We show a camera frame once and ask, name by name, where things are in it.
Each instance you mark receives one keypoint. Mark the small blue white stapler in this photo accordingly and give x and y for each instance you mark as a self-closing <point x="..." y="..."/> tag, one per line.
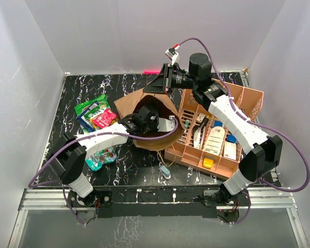
<point x="165" y="172"/>

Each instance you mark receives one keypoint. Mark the pink red snack packet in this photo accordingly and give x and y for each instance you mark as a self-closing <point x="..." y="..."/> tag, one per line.
<point x="104" y="119"/>

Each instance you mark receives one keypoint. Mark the orange plastic organizer tray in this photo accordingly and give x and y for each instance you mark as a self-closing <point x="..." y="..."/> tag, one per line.
<point x="189" y="149"/>

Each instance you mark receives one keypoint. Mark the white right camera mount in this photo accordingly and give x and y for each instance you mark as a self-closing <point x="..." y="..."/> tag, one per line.
<point x="172" y="54"/>

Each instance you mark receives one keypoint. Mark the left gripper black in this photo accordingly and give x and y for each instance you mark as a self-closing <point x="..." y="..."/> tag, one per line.
<point x="155" y="124"/>

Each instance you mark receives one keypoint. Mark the aluminium front rail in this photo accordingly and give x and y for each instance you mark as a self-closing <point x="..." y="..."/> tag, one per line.
<point x="157" y="217"/>

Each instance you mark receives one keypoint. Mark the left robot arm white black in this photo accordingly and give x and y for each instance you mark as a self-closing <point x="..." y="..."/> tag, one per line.
<point x="68" y="156"/>

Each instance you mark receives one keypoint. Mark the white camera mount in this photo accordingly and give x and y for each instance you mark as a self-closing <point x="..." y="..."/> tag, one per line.
<point x="166" y="124"/>
<point x="172" y="54"/>

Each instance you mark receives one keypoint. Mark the white red box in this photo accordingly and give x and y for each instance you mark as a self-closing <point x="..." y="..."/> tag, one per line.
<point x="229" y="150"/>

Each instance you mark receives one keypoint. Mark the brown paper bag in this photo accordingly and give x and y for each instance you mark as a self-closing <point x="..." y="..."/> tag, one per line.
<point x="135" y="106"/>

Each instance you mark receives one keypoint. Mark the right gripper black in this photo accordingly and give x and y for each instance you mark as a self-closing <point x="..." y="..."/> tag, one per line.
<point x="161" y="83"/>

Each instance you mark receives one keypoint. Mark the dark green snack packet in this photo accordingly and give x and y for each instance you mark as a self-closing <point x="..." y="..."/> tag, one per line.
<point x="96" y="111"/>

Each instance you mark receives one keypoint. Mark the teal snack packet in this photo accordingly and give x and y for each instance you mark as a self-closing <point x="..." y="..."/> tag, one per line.
<point x="97" y="160"/>

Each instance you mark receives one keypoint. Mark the white green tube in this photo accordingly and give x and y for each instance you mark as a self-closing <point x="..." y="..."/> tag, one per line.
<point x="187" y="124"/>

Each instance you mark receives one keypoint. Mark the blue square box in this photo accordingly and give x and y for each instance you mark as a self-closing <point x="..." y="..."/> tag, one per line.
<point x="230" y="138"/>

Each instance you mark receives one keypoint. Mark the black marker pen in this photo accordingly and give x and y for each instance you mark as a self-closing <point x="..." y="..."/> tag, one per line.
<point x="204" y="122"/>

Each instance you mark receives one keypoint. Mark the yellow block in tray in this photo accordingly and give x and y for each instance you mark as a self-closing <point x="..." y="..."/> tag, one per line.
<point x="208" y="163"/>

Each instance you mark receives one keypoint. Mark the blue chips bag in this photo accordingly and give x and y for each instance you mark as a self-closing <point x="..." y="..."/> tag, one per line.
<point x="82" y="119"/>

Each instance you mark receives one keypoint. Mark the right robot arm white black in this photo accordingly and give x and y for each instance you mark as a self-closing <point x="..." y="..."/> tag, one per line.
<point x="262" y="152"/>

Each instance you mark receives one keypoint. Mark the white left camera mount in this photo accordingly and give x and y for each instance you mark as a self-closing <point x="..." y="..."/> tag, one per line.
<point x="166" y="124"/>

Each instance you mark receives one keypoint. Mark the green cassava chips bag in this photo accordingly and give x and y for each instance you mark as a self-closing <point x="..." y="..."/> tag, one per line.
<point x="102" y="100"/>

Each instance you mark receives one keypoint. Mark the white label card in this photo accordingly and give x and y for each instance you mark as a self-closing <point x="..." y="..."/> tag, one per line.
<point x="215" y="140"/>

